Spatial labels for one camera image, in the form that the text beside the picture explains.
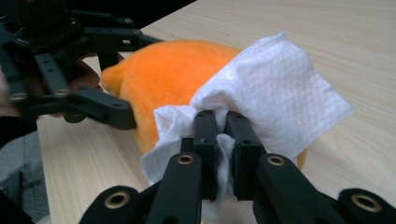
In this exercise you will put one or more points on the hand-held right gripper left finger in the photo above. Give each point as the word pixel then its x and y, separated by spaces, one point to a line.
pixel 205 149

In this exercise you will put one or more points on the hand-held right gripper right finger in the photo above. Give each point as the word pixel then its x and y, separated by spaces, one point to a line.
pixel 246 155

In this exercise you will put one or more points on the orange plush toy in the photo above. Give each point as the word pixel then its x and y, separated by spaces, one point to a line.
pixel 168 81

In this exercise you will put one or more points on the white wet wipe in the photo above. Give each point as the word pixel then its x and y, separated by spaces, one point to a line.
pixel 274 90

